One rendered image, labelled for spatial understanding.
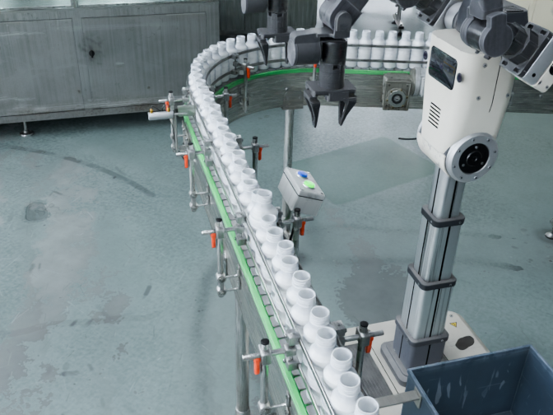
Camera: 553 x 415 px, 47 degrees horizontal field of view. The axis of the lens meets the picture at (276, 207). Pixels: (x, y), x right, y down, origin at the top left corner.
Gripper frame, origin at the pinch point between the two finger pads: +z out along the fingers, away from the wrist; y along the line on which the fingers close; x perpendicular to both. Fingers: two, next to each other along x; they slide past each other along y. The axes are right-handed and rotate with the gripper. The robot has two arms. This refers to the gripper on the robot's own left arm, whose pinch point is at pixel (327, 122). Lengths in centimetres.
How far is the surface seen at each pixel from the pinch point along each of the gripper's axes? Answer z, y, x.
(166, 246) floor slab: 138, -27, 156
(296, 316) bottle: 24.9, -16.7, -36.1
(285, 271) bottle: 22.5, -15.8, -24.3
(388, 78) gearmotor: 37, 72, 121
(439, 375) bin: 45, 17, -40
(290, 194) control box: 28.7, -2.9, 16.8
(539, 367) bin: 44, 39, -44
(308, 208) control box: 31.0, 1.1, 12.3
